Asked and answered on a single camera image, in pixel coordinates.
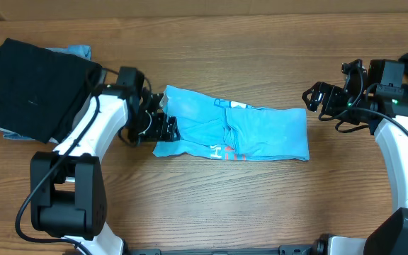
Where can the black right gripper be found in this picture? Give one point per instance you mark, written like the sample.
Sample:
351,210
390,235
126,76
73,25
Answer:
318,91

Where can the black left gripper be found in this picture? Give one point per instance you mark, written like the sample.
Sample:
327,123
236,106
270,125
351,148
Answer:
159,132

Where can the light blue printed t-shirt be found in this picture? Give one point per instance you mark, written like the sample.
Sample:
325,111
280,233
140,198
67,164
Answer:
220,129

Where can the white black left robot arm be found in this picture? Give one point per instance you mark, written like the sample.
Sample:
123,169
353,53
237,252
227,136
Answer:
67,194

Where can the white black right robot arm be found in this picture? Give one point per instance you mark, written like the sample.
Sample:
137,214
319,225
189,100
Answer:
375,98

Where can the folded light blue garment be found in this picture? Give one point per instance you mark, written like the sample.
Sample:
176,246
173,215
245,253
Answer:
83,51

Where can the folded black garment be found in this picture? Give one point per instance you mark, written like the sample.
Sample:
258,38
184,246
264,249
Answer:
41,91

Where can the folded grey garment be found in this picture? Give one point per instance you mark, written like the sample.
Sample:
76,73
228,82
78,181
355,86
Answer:
10,135

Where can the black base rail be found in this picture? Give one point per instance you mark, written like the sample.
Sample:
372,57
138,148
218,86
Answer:
293,249

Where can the cardboard back wall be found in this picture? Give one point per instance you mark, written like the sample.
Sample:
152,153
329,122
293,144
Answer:
33,10

